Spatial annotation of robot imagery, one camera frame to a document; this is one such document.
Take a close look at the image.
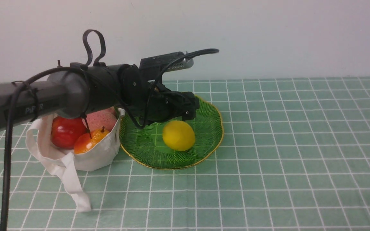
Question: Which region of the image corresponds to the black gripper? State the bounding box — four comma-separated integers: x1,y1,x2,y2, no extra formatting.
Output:
125,82,200,124

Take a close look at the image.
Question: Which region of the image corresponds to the yellow lemon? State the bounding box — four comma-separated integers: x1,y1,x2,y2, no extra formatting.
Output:
163,120,196,151

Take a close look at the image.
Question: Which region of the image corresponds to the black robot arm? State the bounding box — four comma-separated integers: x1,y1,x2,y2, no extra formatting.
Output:
0,64,200,131

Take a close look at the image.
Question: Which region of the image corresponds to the white cloth tote bag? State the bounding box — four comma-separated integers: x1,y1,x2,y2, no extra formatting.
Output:
25,108,125,212

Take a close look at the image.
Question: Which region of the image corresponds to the green glass leaf plate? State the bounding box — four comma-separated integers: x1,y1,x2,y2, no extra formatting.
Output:
119,98,225,170

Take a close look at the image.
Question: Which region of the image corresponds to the pink peach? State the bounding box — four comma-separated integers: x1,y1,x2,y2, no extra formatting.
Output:
82,107,118,132

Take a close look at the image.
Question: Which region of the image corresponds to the orange-red mango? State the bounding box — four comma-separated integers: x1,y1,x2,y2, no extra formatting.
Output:
73,127,110,154

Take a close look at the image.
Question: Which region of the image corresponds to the red apple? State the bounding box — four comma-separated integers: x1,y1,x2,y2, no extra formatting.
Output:
50,116,87,150

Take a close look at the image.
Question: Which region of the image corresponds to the green checkered tablecloth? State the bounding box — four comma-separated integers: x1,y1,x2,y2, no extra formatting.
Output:
8,77,370,231

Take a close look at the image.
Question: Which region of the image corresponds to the black cable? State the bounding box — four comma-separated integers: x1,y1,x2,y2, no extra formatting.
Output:
0,30,220,231

